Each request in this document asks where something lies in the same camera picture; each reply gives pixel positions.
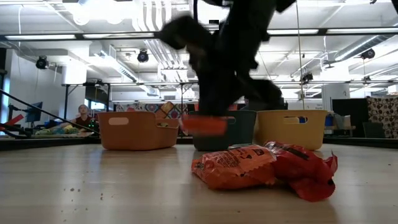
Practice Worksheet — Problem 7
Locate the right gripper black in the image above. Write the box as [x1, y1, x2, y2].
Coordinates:
[158, 0, 285, 118]

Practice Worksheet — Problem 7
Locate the red KitKat candy bar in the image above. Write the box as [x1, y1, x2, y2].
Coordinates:
[263, 141, 339, 203]

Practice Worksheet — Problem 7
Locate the dark teal plastic bin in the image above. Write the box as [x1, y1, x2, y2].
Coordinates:
[188, 110, 258, 152]

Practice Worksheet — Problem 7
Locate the yellow plastic bin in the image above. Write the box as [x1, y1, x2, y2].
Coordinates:
[253, 109, 328, 152]

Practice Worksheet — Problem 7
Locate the colourful patterned quilt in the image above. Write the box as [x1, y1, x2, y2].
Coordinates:
[114, 101, 200, 121]

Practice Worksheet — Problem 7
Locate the black panel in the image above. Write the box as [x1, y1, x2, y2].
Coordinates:
[331, 98, 368, 138]

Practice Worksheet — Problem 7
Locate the orange plastic bin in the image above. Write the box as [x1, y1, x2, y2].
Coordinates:
[98, 111, 181, 152]

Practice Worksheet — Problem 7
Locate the black chair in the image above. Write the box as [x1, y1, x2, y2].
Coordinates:
[362, 121, 386, 139]

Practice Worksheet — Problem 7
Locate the polka dot curtain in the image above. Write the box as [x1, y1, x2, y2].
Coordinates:
[366, 96, 398, 139]

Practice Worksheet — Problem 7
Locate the person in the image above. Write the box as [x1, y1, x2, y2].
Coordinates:
[49, 104, 98, 134]

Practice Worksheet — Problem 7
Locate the small blue-screen monitor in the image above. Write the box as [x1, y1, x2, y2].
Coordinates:
[25, 101, 44, 123]

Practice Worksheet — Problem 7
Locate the red tape strip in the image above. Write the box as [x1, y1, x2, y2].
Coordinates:
[0, 114, 25, 128]

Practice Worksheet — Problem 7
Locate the silver ventilation duct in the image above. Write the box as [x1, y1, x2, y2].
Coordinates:
[334, 33, 398, 62]

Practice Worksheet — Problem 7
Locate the black metal table frame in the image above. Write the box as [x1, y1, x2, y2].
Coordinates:
[0, 27, 398, 152]

